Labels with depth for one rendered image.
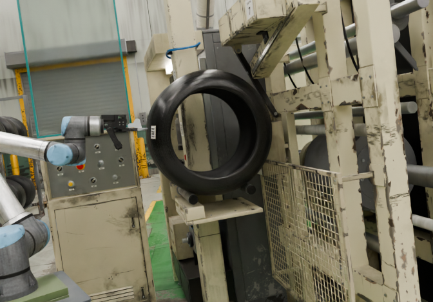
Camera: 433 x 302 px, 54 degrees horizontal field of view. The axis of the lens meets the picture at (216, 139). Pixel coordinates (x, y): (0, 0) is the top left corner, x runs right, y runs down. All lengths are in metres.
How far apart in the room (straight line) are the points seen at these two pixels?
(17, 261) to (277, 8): 1.49
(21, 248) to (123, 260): 0.91
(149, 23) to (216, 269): 9.54
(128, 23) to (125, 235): 9.25
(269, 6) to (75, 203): 1.60
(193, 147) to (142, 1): 9.51
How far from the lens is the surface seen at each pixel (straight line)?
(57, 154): 1.87
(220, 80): 1.98
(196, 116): 2.33
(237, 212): 2.05
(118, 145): 2.02
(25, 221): 2.13
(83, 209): 2.69
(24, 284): 2.00
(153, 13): 11.56
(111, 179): 2.71
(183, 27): 2.38
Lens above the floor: 1.26
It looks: 3 degrees down
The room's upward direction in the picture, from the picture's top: 7 degrees counter-clockwise
